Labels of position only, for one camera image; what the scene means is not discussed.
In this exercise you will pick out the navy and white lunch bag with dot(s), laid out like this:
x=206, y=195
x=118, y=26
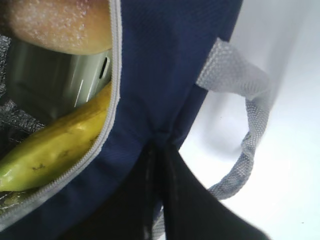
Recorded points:
x=166, y=56

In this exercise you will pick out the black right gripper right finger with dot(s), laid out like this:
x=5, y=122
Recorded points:
x=191, y=212

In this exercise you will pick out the yellow banana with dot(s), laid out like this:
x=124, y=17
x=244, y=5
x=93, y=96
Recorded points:
x=51, y=151

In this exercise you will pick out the brown bread loaf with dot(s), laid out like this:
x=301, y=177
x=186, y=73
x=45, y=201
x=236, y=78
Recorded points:
x=80, y=27

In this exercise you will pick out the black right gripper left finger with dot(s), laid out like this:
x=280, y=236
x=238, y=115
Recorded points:
x=129, y=213

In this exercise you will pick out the green lid glass food container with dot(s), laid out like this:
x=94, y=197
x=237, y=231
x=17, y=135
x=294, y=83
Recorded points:
x=48, y=85

